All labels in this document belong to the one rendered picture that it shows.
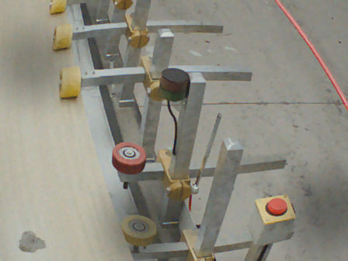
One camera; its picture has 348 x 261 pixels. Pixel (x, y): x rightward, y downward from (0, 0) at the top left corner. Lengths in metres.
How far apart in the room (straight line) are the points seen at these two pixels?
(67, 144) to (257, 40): 2.47
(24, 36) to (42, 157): 0.61
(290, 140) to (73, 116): 1.75
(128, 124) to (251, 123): 1.36
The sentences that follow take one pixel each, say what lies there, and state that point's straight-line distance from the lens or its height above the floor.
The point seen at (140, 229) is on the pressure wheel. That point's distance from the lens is 1.86.
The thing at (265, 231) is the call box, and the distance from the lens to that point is 1.48.
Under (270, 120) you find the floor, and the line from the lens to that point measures 3.82.
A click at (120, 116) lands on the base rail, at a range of 2.50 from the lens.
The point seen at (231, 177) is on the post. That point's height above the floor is 1.09.
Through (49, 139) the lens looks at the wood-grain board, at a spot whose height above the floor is 0.90.
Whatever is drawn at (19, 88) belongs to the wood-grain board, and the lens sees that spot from 2.25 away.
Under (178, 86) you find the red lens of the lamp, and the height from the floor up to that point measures 1.14.
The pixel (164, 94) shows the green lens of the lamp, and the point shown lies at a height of 1.11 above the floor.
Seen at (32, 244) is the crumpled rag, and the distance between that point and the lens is 1.77.
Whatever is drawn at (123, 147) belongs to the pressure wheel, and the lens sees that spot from 2.07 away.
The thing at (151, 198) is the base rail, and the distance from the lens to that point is 2.25.
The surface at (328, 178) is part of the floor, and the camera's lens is 3.60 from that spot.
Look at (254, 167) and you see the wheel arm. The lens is 2.18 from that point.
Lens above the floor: 2.20
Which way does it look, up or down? 37 degrees down
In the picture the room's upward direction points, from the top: 10 degrees clockwise
